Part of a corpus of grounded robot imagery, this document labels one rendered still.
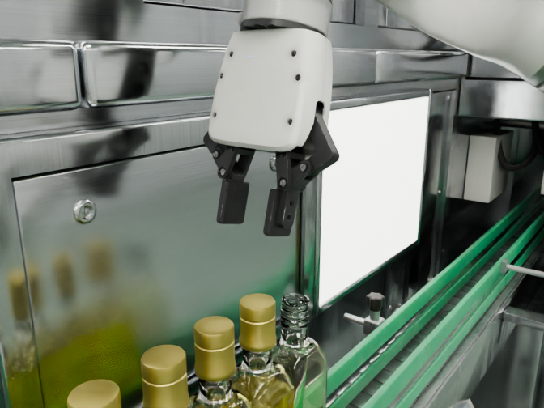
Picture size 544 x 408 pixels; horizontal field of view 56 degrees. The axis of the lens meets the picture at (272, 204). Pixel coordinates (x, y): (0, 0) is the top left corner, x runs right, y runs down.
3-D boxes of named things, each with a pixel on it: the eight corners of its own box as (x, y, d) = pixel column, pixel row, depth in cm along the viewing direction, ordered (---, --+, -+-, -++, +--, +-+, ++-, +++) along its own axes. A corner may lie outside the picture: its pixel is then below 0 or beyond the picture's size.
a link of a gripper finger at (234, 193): (206, 146, 47) (196, 218, 48) (232, 149, 45) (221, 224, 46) (230, 150, 50) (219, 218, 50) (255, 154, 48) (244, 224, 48)
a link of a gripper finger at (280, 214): (274, 155, 42) (261, 235, 43) (305, 159, 40) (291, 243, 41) (295, 159, 45) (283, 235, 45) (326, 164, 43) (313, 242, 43)
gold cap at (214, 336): (214, 354, 47) (213, 310, 46) (244, 367, 45) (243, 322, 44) (186, 371, 44) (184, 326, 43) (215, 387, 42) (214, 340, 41)
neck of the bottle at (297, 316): (291, 329, 56) (291, 289, 55) (314, 338, 54) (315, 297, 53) (274, 341, 54) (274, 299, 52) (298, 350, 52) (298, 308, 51)
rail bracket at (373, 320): (348, 351, 91) (351, 282, 88) (384, 365, 87) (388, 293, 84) (337, 361, 88) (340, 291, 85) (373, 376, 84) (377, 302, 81)
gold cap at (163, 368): (168, 385, 43) (165, 337, 41) (198, 401, 40) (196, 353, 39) (133, 407, 40) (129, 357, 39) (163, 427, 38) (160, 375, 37)
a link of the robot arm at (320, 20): (215, -12, 44) (210, 21, 44) (299, -22, 39) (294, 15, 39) (269, 17, 50) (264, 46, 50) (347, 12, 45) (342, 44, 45)
